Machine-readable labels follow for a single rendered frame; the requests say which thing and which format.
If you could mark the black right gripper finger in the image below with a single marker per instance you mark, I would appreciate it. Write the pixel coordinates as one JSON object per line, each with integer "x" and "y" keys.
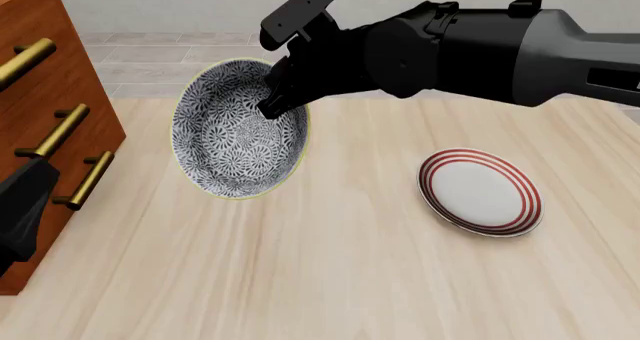
{"x": 282, "y": 92}

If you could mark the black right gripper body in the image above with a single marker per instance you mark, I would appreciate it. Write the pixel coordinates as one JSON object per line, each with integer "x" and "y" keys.
{"x": 335, "y": 66}

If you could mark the grey and black right robot arm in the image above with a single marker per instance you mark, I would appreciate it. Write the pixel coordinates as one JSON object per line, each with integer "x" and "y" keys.
{"x": 500, "y": 55}

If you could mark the white plate with red rings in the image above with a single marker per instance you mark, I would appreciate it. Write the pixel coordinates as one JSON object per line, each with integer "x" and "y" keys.
{"x": 480, "y": 192}

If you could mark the black white patterned bowl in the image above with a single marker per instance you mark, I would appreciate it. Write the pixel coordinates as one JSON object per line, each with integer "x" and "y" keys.
{"x": 225, "y": 156}

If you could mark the wooden cabinet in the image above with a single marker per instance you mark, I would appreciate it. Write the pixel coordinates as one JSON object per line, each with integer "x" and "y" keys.
{"x": 107, "y": 130}

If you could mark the wooden cabinet drawer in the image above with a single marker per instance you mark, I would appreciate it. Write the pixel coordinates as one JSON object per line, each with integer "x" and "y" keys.
{"x": 56, "y": 237}
{"x": 52, "y": 17}
{"x": 30, "y": 124}

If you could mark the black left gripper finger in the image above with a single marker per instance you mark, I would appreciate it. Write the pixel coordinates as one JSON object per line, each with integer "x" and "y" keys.
{"x": 30, "y": 205}

